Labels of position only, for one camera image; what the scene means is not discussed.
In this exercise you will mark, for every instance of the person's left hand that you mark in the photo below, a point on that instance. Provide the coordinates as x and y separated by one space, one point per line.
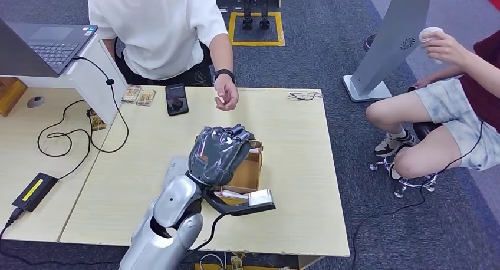
228 98
447 49

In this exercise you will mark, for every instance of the person's right hand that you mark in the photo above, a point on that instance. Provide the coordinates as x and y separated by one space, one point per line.
421 83

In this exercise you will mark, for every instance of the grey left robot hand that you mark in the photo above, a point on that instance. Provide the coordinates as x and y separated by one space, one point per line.
213 155

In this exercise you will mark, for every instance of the white cup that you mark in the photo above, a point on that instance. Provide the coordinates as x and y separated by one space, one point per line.
429 32

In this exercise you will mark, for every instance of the grey card reader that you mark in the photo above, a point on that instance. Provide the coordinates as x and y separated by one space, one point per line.
176 166

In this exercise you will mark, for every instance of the person's right forearm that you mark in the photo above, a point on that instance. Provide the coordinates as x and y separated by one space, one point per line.
449 73

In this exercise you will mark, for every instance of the person's left forearm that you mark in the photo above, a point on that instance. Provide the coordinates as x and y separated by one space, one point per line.
482 63
222 51

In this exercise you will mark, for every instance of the person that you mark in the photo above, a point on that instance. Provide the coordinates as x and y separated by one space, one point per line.
449 116
156 26

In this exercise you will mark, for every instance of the white paper card sleeves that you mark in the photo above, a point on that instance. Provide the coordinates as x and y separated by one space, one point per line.
256 146
232 194

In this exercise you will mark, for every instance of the black wristwatch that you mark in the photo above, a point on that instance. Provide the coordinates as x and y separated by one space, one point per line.
224 73

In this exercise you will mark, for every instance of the wooden organizer tray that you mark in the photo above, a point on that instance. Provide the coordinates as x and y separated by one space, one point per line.
248 174

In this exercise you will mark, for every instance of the black chrome-based stool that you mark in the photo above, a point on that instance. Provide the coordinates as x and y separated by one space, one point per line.
426 130

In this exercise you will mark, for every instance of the grey kiosk stand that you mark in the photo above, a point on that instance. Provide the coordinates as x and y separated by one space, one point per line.
390 45

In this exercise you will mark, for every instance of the black smartphone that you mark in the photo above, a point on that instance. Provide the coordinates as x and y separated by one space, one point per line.
177 100

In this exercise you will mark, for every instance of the clear-framed eyeglasses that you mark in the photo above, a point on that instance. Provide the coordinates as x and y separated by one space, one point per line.
293 95

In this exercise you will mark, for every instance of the round dark-rimmed disc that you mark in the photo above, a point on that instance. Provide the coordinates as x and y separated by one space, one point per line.
368 43

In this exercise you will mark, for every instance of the black robot leg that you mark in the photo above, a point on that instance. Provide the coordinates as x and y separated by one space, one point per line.
265 10
247 10

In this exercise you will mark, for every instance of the white laptop stand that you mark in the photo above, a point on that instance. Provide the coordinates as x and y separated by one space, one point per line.
97 80

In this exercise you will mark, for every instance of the grey laptop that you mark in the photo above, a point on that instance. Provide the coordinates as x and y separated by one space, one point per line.
58 45

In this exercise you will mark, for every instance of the black yellow-labelled power adapter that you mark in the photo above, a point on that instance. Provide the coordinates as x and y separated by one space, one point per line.
34 191

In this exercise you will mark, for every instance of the orange wooden box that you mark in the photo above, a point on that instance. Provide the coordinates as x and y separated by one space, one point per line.
11 96

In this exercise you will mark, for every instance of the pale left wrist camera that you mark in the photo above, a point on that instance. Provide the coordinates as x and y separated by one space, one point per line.
259 198

